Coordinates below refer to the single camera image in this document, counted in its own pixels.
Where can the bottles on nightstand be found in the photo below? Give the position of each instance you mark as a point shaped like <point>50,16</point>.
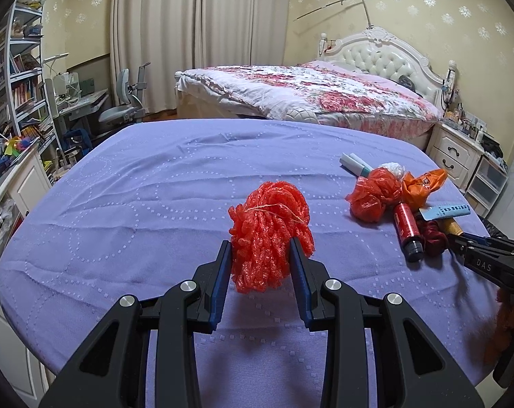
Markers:
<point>465,123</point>

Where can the metal canopy rod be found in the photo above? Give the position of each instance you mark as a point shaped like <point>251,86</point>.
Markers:
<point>337,4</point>

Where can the bed with floral quilt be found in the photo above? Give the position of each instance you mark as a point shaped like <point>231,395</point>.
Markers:
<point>308,89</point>

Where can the plastic drawer unit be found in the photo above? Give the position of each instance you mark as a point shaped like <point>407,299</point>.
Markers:
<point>488,182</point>

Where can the flat white tube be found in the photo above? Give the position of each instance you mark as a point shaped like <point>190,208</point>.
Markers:
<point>348,160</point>

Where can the orange snack bag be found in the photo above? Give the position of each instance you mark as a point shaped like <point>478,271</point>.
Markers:
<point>422,185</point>

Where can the white tufted bed headboard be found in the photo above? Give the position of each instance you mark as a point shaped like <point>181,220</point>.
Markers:
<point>384,53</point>

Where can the light blue tube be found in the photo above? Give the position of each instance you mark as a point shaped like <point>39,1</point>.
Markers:
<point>446,211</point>

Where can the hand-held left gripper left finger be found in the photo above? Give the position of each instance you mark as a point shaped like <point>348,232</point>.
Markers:
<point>221,297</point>

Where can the grey desk chair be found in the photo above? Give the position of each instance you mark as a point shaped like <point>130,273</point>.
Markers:
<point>123,102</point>

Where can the white low cabinet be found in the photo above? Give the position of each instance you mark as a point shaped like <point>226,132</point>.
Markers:
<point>14,204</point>

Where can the red bottle black cap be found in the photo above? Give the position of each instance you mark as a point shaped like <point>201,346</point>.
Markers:
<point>405,227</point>

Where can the dark red yarn bundle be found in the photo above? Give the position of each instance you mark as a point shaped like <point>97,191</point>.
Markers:
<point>431,236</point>

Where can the white nightstand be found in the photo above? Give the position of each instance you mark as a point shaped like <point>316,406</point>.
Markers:
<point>450,153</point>

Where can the white round patterned cushion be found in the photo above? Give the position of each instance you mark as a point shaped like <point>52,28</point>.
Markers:
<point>301,115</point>

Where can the white bookshelf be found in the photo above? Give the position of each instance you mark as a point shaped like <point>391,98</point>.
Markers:
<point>19,80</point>

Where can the beige curtains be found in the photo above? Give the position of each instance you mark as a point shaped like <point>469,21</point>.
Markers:
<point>189,34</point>

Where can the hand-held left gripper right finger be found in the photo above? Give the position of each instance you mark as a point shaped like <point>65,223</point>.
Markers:
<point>301,289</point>

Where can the pile of colourful toys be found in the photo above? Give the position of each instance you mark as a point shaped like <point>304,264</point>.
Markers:
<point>8,148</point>

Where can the red crumpled plastic bag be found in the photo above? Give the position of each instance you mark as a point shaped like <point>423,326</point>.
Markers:
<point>374,195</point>

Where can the white desk lamp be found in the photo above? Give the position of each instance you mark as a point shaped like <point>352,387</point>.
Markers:
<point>55,61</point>

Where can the white teal tube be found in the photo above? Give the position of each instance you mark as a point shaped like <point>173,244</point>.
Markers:
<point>361,168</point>

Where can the grey study desk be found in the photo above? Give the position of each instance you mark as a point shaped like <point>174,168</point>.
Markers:
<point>80,106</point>

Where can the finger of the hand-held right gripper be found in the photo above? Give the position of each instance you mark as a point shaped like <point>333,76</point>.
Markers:
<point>478,239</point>
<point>480,261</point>

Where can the red foam net bundle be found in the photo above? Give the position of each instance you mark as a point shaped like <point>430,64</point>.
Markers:
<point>265,229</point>

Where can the yellow foam net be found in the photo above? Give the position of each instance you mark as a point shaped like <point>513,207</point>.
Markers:
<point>452,224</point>

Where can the white crumpled paper ball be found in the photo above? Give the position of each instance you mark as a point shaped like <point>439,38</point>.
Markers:
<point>394,169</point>

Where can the dark item on bed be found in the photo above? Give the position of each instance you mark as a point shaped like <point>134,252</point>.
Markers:
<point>408,81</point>

